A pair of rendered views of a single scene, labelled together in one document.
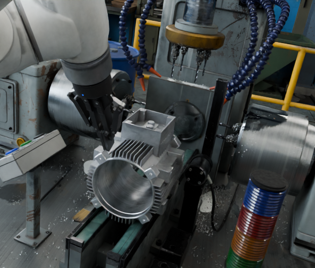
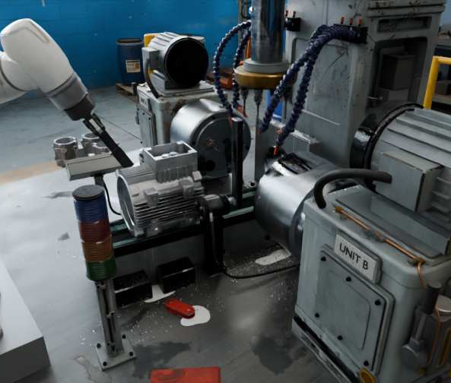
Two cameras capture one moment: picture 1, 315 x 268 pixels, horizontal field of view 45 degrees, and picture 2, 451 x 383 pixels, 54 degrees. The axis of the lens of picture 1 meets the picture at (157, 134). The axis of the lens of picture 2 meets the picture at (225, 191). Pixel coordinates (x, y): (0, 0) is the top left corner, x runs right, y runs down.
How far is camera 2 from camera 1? 92 cm
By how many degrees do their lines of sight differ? 41
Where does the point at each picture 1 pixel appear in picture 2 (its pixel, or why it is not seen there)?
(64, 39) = (19, 75)
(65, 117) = not seen: hidden behind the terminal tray
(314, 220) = (303, 293)
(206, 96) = (291, 141)
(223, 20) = (329, 57)
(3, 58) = not seen: outside the picture
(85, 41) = (33, 77)
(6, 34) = not seen: outside the picture
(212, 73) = (322, 118)
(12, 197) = not seen: hidden behind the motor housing
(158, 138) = (155, 165)
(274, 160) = (276, 213)
